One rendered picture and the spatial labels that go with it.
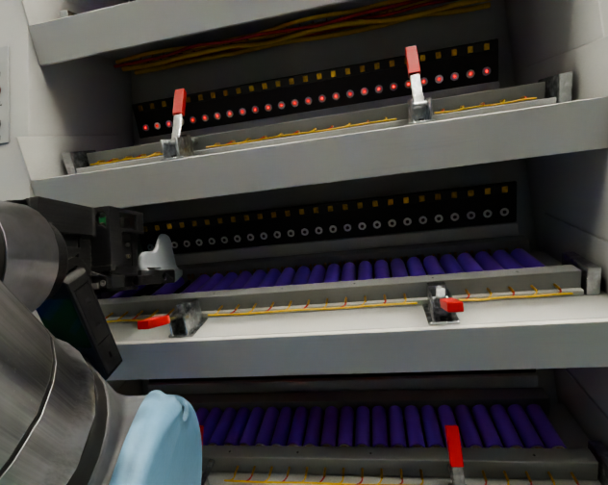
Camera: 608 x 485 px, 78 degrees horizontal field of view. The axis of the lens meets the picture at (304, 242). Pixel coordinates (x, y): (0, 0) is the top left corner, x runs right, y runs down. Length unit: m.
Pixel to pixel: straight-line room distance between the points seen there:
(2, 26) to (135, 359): 0.44
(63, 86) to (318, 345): 0.48
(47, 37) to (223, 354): 0.44
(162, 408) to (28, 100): 0.47
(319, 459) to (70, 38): 0.57
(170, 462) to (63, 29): 0.52
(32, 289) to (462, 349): 0.35
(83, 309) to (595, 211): 0.49
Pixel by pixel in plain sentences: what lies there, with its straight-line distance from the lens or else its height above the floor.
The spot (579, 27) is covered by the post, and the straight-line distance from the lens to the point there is 0.50.
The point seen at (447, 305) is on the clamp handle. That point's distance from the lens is 0.31.
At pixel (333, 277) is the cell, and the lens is 0.45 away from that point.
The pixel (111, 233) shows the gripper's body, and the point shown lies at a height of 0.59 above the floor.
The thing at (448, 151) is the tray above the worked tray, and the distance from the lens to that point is 0.40.
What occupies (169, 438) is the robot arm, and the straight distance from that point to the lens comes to 0.18.
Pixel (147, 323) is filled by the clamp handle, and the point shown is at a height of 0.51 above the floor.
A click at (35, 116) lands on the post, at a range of 0.58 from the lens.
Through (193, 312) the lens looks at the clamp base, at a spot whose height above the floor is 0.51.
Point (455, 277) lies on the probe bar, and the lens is 0.42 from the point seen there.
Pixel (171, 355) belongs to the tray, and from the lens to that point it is 0.44.
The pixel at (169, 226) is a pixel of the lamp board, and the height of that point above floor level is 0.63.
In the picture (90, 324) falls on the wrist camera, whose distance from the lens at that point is 0.39.
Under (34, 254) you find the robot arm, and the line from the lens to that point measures 0.32.
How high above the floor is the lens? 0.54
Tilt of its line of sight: 5 degrees up
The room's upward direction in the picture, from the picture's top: 4 degrees counter-clockwise
